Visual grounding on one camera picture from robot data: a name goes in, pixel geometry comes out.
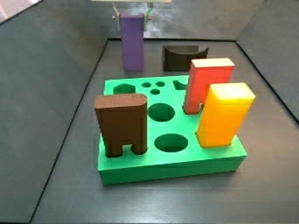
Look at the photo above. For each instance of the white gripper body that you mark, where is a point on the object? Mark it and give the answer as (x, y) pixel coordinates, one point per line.
(137, 1)

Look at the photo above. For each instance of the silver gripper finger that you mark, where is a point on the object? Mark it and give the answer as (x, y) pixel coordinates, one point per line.
(148, 14)
(117, 14)

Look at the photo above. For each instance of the purple arch block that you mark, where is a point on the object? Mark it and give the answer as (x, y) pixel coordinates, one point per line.
(133, 41)

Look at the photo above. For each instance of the black L-shaped fixture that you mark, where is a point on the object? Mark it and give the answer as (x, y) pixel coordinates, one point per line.
(178, 57)

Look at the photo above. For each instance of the red arch block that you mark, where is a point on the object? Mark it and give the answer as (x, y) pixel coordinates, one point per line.
(208, 71)

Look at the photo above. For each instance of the brown double-leg block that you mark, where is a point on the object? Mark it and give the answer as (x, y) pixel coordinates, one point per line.
(122, 119)

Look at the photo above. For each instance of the yellow rectangular block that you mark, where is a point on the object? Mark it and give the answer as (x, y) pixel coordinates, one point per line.
(225, 111)

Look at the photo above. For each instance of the green shape-sorter base block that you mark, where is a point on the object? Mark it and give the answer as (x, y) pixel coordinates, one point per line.
(174, 153)

